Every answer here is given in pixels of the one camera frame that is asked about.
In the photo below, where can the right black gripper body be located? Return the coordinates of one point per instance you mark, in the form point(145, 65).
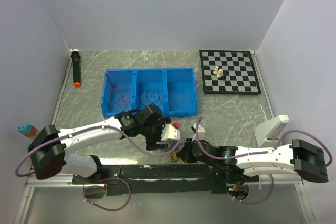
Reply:
point(190, 158)

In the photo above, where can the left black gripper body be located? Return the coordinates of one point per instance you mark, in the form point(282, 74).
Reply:
point(153, 132)

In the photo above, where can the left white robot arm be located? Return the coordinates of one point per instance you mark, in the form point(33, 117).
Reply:
point(53, 151)

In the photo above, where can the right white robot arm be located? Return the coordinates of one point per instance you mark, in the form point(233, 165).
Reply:
point(237, 164)

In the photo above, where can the blue three-compartment bin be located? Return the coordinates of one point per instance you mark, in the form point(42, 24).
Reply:
point(173, 90)

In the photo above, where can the cream chess piece right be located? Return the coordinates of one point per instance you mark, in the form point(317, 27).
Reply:
point(220, 73)

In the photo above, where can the cream chess piece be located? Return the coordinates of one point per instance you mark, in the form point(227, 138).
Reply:
point(220, 73)
point(216, 71)

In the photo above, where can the cream chess piece left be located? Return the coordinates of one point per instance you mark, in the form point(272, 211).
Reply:
point(216, 71)

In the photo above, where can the black and white chessboard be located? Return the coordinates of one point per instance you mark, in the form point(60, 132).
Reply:
point(237, 66)

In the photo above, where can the black marker orange cap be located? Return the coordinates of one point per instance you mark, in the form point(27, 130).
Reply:
point(76, 66)

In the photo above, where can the blue and brown toy block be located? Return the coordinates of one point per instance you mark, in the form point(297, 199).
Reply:
point(28, 130)

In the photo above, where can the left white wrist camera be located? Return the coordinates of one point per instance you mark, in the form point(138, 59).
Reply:
point(169, 132)

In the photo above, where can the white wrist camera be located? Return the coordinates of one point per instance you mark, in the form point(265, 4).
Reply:
point(201, 132)
point(169, 132)

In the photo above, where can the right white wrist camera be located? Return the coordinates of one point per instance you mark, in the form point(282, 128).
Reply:
point(201, 132)

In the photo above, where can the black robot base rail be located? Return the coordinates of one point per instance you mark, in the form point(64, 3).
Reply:
point(177, 178)

